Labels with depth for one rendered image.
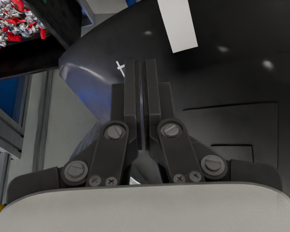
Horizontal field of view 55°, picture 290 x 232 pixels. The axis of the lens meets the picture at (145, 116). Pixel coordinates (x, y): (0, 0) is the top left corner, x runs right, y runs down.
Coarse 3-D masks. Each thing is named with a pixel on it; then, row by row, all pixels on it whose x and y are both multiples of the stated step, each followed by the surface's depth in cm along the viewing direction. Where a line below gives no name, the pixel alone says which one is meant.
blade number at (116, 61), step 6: (126, 48) 18; (114, 54) 19; (120, 54) 18; (126, 54) 18; (108, 60) 19; (114, 60) 19; (120, 60) 19; (114, 66) 19; (120, 66) 19; (114, 72) 19; (120, 72) 19; (120, 78) 19
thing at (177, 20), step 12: (168, 0) 15; (180, 0) 15; (168, 12) 15; (180, 12) 15; (168, 24) 16; (180, 24) 15; (192, 24) 15; (168, 36) 16; (180, 36) 16; (192, 36) 15; (180, 48) 16
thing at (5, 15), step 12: (0, 0) 25; (12, 0) 25; (0, 12) 27; (12, 12) 27; (24, 12) 27; (0, 24) 28; (12, 24) 28; (24, 24) 29; (36, 24) 29; (24, 36) 30; (36, 36) 30; (0, 48) 32
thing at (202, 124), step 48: (144, 0) 16; (192, 0) 15; (240, 0) 14; (288, 0) 13; (96, 48) 19; (144, 48) 17; (192, 48) 16; (240, 48) 14; (288, 48) 13; (96, 96) 22; (192, 96) 17; (240, 96) 15; (288, 96) 14; (144, 144) 22; (240, 144) 16; (288, 144) 15; (288, 192) 16
